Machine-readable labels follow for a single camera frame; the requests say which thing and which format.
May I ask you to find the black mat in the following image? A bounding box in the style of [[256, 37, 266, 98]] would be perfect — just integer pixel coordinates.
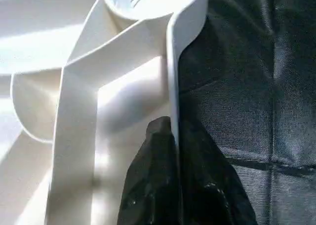
[[175, 0, 316, 225]]

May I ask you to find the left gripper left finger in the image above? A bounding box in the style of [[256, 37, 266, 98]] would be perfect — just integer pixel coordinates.
[[118, 116, 179, 225]]

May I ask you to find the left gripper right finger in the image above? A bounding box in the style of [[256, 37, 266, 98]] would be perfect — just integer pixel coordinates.
[[177, 117, 258, 225]]

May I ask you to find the white plastic table top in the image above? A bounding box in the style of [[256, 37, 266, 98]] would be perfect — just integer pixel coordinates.
[[0, 0, 210, 225]]

